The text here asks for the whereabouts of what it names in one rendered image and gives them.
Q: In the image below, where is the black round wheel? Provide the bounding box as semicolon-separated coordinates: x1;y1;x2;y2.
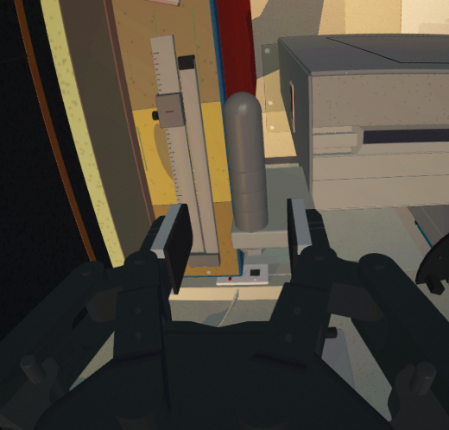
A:
414;231;449;295

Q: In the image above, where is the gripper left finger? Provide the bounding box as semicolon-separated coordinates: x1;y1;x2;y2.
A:
0;202;194;403

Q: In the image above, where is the grey scale ruler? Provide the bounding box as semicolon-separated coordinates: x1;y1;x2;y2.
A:
149;35;198;206

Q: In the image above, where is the dark red column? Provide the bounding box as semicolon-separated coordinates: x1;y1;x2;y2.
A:
212;0;258;103

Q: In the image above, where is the thin white cable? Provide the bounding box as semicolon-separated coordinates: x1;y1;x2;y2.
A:
216;288;240;328

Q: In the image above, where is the grey slider block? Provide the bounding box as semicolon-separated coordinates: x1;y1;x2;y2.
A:
155;92;187;129

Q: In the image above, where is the grey rounded lever handle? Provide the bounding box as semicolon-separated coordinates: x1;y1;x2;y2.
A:
223;92;269;234

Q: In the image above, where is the small white control plate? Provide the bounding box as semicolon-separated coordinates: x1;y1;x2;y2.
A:
216;263;270;287

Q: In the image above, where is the light grey latch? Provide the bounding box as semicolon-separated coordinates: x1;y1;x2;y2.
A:
311;125;364;156

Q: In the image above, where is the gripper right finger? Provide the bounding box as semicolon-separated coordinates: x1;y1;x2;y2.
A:
269;198;449;414

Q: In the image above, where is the brown board with blue edge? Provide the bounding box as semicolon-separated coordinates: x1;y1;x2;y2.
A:
99;0;244;280

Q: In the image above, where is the pale yellow frame strip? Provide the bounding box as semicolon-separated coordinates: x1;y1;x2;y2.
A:
35;0;127;269

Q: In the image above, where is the grey wall mounting plate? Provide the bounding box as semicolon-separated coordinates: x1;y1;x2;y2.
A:
261;43;295;134

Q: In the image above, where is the grey bucky box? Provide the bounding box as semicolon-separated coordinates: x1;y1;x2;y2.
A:
277;33;449;212

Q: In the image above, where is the grey lever base block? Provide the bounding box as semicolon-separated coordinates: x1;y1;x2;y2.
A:
231;224;293;257

